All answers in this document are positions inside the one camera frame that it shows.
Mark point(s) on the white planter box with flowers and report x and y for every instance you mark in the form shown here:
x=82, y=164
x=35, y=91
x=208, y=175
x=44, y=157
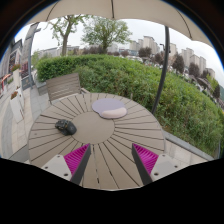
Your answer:
x=17, y=105

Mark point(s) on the purple mouse pad wrist rest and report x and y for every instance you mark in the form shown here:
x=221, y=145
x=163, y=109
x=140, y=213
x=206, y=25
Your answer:
x=109, y=108

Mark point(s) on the round slatted wooden table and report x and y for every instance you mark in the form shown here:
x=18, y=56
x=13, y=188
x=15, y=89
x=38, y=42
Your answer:
x=111, y=164

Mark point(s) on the green trimmed hedge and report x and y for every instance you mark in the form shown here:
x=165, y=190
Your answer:
x=183, y=110

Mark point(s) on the slatted outdoor chair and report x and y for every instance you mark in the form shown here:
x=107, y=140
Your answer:
x=63, y=86

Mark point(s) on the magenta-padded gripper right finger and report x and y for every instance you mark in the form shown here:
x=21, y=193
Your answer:
x=151, y=166

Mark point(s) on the tall leafy tree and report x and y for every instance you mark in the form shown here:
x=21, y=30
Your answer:
x=63, y=26

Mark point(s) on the black computer mouse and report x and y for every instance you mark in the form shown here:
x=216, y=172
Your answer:
x=66, y=127

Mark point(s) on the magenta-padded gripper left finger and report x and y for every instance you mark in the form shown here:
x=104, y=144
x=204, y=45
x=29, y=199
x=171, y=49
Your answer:
x=70, y=167

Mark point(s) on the dark curved umbrella pole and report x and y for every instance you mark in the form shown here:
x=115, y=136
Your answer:
x=164, y=70

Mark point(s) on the beige patio umbrella canopy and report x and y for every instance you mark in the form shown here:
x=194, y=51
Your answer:
x=157, y=11

